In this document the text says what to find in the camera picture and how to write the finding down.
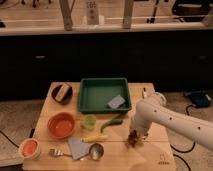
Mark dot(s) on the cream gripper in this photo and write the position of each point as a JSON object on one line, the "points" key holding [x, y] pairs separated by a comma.
{"points": [[137, 135]]}

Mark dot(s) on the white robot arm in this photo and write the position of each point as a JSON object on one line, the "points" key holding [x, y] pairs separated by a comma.
{"points": [[152, 109]]}

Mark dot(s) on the green chili pepper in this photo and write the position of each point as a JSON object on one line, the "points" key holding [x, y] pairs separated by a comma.
{"points": [[111, 123]]}

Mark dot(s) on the grey sponge in tray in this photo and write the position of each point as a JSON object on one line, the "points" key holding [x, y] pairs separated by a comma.
{"points": [[116, 102]]}

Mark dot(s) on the metal measuring cup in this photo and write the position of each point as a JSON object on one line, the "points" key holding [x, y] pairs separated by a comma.
{"points": [[95, 151]]}

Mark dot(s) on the small green cup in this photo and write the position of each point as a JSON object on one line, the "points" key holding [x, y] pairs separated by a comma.
{"points": [[89, 122]]}

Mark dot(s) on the green plastic tray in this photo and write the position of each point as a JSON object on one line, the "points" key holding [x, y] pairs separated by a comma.
{"points": [[96, 93]]}

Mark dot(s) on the grey blue cloth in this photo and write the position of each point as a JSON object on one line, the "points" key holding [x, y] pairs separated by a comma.
{"points": [[78, 148]]}

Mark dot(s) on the dark blue floor object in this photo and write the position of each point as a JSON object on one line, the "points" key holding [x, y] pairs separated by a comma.
{"points": [[200, 99]]}

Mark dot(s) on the orange bowl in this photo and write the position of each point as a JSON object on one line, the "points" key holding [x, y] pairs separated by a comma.
{"points": [[61, 125]]}

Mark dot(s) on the dark brown bowl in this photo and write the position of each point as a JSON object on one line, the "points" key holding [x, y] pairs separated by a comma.
{"points": [[66, 98]]}

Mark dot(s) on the metal fork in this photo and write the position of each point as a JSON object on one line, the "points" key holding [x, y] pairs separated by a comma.
{"points": [[57, 153]]}

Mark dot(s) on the orange white cup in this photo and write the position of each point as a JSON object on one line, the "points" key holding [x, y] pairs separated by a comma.
{"points": [[29, 149]]}

